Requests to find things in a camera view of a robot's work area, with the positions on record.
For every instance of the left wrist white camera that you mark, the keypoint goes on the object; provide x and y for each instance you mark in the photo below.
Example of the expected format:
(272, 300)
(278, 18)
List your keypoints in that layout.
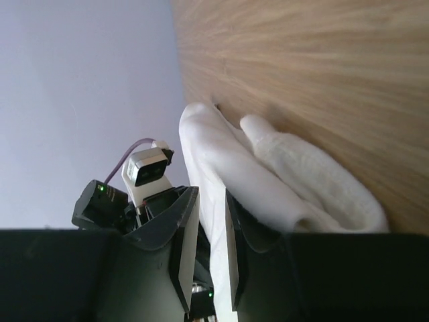
(143, 172)

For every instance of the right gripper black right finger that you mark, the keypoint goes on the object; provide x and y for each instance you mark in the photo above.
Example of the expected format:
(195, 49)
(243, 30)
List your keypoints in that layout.
(324, 276)

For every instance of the cream white t shirt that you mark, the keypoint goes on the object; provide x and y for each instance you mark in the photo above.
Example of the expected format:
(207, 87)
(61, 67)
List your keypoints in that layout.
(285, 182)

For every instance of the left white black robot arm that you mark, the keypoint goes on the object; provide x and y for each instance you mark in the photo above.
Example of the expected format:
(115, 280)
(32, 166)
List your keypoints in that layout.
(101, 206)

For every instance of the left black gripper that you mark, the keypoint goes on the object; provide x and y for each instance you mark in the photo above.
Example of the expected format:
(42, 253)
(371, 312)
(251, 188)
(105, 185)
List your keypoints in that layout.
(156, 213)

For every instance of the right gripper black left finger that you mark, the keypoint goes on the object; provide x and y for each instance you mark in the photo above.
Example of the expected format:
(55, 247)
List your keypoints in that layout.
(101, 275)

